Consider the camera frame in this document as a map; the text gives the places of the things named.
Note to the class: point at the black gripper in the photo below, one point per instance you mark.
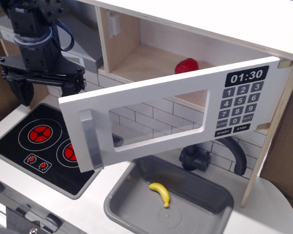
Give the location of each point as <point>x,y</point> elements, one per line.
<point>21,71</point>

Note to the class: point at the white toy microwave door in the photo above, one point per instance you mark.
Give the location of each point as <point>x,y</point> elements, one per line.
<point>125,122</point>

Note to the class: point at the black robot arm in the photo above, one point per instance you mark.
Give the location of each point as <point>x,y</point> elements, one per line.
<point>35,31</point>

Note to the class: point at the wooden toy microwave cabinet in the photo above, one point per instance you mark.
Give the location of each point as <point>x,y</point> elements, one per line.
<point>261,25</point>

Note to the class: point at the black toy stove top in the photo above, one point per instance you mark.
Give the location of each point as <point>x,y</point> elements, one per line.
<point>39,145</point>

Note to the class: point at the grey toy range hood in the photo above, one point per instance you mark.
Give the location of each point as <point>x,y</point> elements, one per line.
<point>87,47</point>

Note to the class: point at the grey oven control panel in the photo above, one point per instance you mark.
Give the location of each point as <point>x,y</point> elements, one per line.
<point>32,214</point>

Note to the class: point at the grey toy sink basin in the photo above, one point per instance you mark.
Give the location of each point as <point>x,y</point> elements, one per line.
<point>156,197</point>

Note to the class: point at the yellow toy banana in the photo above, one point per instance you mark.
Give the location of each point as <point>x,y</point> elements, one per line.
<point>161,189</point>

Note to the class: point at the dark grey toy faucet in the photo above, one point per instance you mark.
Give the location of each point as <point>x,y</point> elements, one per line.
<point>193,158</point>

